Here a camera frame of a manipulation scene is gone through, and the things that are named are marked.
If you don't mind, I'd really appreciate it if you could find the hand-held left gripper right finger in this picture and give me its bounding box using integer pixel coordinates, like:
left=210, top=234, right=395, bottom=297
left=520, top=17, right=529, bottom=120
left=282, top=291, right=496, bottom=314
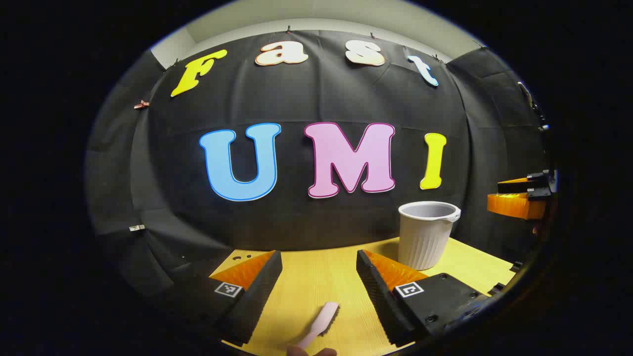
left=356, top=249, right=495, bottom=348

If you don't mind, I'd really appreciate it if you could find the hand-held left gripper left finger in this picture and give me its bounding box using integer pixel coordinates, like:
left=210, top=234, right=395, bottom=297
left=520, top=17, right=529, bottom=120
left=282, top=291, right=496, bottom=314
left=168, top=250, right=283, bottom=347

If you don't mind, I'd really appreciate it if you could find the small pink broom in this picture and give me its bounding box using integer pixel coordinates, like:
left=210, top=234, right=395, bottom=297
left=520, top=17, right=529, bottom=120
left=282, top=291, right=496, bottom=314
left=294, top=302, right=340, bottom=353

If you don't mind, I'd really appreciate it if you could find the white ribbed garbage bin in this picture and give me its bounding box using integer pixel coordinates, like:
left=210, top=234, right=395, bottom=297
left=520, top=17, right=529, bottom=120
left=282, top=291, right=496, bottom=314
left=398, top=201, right=461, bottom=271

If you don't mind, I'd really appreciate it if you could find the yellow wooden desktop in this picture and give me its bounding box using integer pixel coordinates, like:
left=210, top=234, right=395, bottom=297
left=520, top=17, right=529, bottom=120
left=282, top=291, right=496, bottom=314
left=210, top=236, right=517, bottom=356

